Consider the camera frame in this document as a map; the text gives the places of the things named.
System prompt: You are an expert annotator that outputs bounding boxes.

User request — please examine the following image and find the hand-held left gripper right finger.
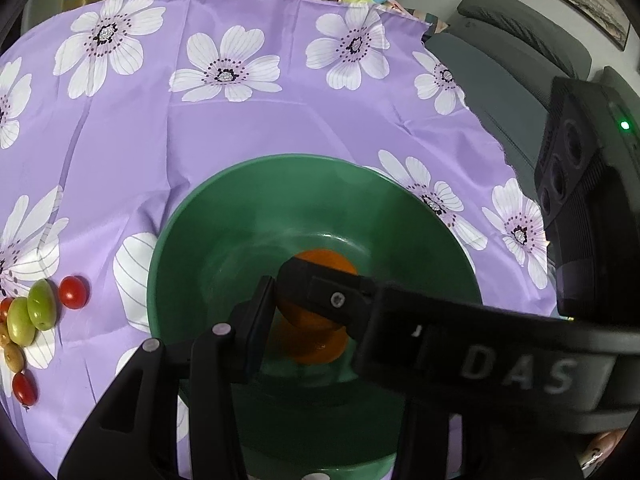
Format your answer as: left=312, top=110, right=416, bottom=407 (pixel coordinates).
left=400, top=400, right=453, bottom=480

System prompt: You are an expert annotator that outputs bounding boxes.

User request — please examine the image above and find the purple floral cloth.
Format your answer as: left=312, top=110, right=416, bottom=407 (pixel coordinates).
left=0, top=0, right=556, bottom=480

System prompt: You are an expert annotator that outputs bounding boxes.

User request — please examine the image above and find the grey sofa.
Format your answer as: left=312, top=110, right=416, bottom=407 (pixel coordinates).
left=425, top=0, right=640, bottom=201

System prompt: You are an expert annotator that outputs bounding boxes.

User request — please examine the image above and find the person's right hand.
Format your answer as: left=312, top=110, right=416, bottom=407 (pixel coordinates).
left=577, top=430, right=628, bottom=473

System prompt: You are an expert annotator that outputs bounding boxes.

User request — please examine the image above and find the green jujube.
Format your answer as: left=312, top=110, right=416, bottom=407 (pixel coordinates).
left=26, top=280, right=57, bottom=332
left=6, top=297, right=36, bottom=347

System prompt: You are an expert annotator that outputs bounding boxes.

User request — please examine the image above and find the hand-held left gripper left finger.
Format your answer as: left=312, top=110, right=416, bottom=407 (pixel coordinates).
left=57, top=275, right=278, bottom=480

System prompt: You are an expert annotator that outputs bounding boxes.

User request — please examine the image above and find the green bowl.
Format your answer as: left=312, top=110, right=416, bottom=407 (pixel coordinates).
left=147, top=155, right=483, bottom=480

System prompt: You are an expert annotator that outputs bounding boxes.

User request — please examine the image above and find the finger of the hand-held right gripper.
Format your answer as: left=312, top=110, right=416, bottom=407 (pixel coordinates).
left=276, top=255, right=381, bottom=333

